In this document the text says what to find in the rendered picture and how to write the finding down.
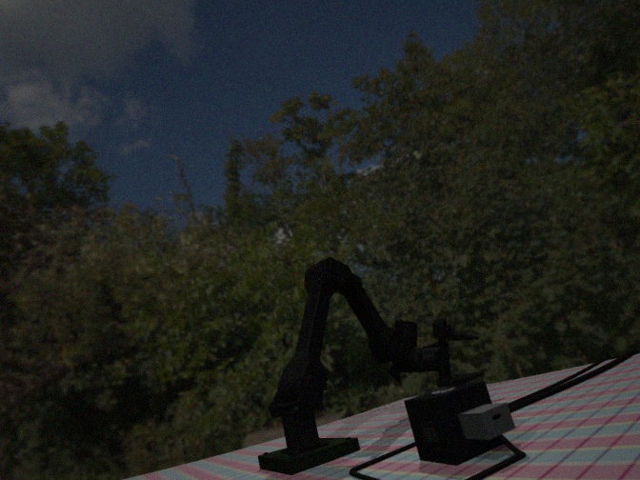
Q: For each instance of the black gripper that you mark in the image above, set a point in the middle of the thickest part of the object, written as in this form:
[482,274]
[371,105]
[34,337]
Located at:
[426,359]

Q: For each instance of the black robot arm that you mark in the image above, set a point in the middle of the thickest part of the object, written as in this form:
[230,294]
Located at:
[304,379]

